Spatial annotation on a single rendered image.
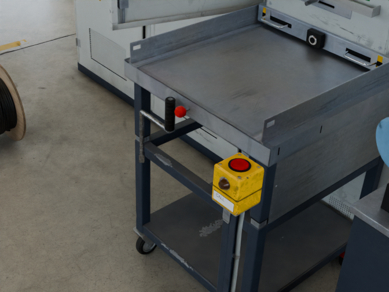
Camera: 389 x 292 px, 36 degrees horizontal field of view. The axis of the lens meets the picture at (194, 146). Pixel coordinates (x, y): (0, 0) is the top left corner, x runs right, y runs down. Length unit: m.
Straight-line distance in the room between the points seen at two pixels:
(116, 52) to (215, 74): 1.45
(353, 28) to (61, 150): 1.57
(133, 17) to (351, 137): 0.83
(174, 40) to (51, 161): 1.14
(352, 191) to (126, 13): 1.05
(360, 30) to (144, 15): 0.72
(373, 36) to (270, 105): 0.42
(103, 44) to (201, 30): 1.35
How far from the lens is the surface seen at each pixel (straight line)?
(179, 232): 2.20
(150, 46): 1.89
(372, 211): 1.49
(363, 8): 1.86
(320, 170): 1.80
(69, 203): 2.62
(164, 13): 2.15
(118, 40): 3.16
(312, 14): 2.04
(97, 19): 3.29
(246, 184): 1.28
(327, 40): 2.01
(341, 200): 2.38
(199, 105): 1.65
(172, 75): 1.80
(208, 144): 2.81
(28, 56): 3.87
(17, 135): 2.97
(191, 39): 2.00
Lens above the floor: 1.65
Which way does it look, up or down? 34 degrees down
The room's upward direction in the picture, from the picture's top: 3 degrees clockwise
